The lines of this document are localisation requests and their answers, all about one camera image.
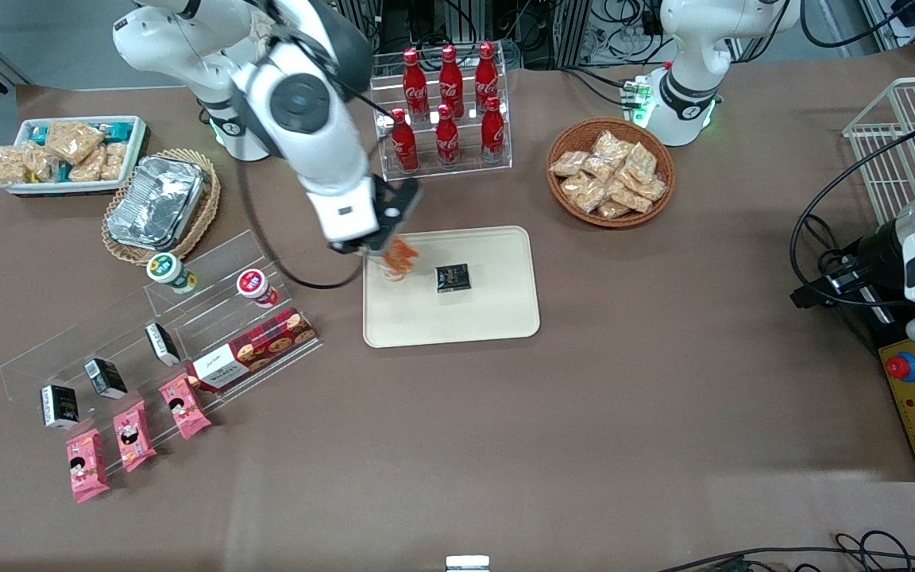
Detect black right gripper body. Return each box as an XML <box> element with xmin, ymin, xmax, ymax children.
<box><xmin>370</xmin><ymin>176</ymin><xmax>419</xmax><ymax>239</ymax></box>

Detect triangular sandwich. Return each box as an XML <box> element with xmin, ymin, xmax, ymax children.
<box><xmin>380</xmin><ymin>236</ymin><xmax>421</xmax><ymax>279</ymax></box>

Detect beige plastic tray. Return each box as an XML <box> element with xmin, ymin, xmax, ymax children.
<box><xmin>362</xmin><ymin>226</ymin><xmax>542</xmax><ymax>350</ymax></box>

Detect white rectangular snack tray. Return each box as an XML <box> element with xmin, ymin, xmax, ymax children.
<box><xmin>3</xmin><ymin>115</ymin><xmax>149</xmax><ymax>197</ymax></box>

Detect clear acrylic bottle rack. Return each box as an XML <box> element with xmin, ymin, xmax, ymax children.
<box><xmin>367</xmin><ymin>43</ymin><xmax>515</xmax><ymax>184</ymax></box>

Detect red cola bottle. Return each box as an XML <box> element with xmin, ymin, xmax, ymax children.
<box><xmin>402</xmin><ymin>48</ymin><xmax>430</xmax><ymax>122</ymax></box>
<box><xmin>474</xmin><ymin>41</ymin><xmax>500</xmax><ymax>112</ymax></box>
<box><xmin>480</xmin><ymin>95</ymin><xmax>507</xmax><ymax>164</ymax></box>
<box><xmin>390</xmin><ymin>108</ymin><xmax>420</xmax><ymax>174</ymax></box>
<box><xmin>434</xmin><ymin>103</ymin><xmax>461</xmax><ymax>168</ymax></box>
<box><xmin>438</xmin><ymin>44</ymin><xmax>465</xmax><ymax>119</ymax></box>

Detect black square packet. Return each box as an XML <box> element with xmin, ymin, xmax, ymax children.
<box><xmin>434</xmin><ymin>262</ymin><xmax>473</xmax><ymax>294</ymax></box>

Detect red emergency stop button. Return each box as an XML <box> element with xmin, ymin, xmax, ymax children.
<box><xmin>884</xmin><ymin>351</ymin><xmax>915</xmax><ymax>385</ymax></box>

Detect red lid cup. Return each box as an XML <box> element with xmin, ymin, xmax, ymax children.
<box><xmin>236</xmin><ymin>268</ymin><xmax>280</xmax><ymax>310</ymax></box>

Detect round brown wicker basket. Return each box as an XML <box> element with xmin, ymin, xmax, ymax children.
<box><xmin>546</xmin><ymin>117</ymin><xmax>678</xmax><ymax>230</ymax></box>

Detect red tartan cookie box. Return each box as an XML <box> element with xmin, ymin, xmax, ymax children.
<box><xmin>187</xmin><ymin>307</ymin><xmax>320</xmax><ymax>392</ymax></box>

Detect clear acrylic stepped stand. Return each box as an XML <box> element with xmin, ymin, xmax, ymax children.
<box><xmin>0</xmin><ymin>230</ymin><xmax>324</xmax><ymax>479</ymax></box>

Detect oval tan wicker basket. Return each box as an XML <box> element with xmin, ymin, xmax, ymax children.
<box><xmin>101</xmin><ymin>148</ymin><xmax>222</xmax><ymax>268</ymax></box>

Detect green lid cup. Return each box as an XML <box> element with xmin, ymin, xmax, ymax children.
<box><xmin>145</xmin><ymin>252</ymin><xmax>199</xmax><ymax>296</ymax></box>

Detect silver foil container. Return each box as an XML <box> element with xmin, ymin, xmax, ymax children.
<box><xmin>106</xmin><ymin>156</ymin><xmax>209</xmax><ymax>252</ymax></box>

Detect small black box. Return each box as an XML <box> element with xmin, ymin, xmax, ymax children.
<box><xmin>144</xmin><ymin>321</ymin><xmax>181</xmax><ymax>367</ymax></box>
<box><xmin>83</xmin><ymin>357</ymin><xmax>129</xmax><ymax>400</ymax></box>
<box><xmin>40</xmin><ymin>384</ymin><xmax>80</xmax><ymax>431</ymax></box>

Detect pink snack pack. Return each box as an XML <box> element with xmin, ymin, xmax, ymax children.
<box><xmin>65</xmin><ymin>428</ymin><xmax>111</xmax><ymax>504</ymax></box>
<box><xmin>112</xmin><ymin>399</ymin><xmax>159</xmax><ymax>474</ymax></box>
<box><xmin>157</xmin><ymin>373</ymin><xmax>213</xmax><ymax>441</ymax></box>

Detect rice cracker bag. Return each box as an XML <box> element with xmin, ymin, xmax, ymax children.
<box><xmin>44</xmin><ymin>120</ymin><xmax>106</xmax><ymax>165</ymax></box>
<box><xmin>100</xmin><ymin>142</ymin><xmax>129</xmax><ymax>183</ymax></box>
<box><xmin>0</xmin><ymin>145</ymin><xmax>30</xmax><ymax>188</ymax></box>
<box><xmin>24</xmin><ymin>143</ymin><xmax>59</xmax><ymax>183</ymax></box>
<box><xmin>68</xmin><ymin>151</ymin><xmax>106</xmax><ymax>184</ymax></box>

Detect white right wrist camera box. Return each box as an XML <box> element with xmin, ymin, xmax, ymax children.
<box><xmin>305</xmin><ymin>173</ymin><xmax>383</xmax><ymax>253</ymax></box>

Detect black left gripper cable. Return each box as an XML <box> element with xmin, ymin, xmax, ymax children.
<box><xmin>789</xmin><ymin>127</ymin><xmax>915</xmax><ymax>312</ymax></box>

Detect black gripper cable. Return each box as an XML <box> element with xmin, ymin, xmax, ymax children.
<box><xmin>235</xmin><ymin>151</ymin><xmax>368</xmax><ymax>292</ymax></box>
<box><xmin>789</xmin><ymin>127</ymin><xmax>915</xmax><ymax>312</ymax></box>

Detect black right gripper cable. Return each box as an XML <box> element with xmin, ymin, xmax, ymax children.
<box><xmin>235</xmin><ymin>151</ymin><xmax>368</xmax><ymax>292</ymax></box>

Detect white wire basket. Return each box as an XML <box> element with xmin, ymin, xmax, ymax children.
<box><xmin>842</xmin><ymin>76</ymin><xmax>915</xmax><ymax>228</ymax></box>

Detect aluminium frame profiles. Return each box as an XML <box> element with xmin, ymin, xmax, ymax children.
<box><xmin>337</xmin><ymin>0</ymin><xmax>590</xmax><ymax>71</ymax></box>

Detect black floor cables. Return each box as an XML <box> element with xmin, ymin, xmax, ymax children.
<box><xmin>654</xmin><ymin>530</ymin><xmax>915</xmax><ymax>572</ymax></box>

